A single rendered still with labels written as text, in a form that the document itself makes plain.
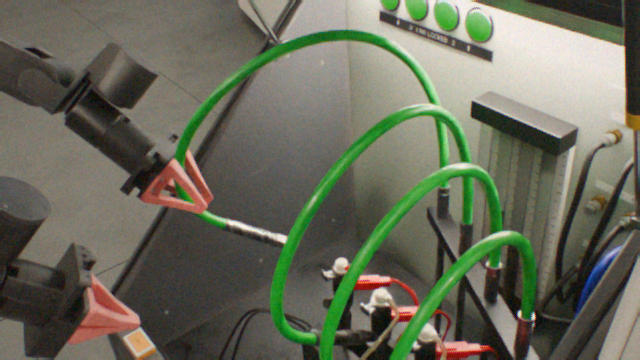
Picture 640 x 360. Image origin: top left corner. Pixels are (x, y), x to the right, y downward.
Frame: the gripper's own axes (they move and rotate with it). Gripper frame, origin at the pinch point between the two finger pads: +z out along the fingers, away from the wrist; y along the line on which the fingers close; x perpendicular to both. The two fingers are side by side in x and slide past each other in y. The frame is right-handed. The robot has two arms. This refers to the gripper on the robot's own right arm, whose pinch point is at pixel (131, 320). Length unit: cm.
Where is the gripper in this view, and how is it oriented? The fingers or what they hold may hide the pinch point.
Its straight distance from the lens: 75.3
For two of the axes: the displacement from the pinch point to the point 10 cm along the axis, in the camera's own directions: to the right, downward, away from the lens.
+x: -3.9, -5.2, 7.6
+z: 7.0, 3.7, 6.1
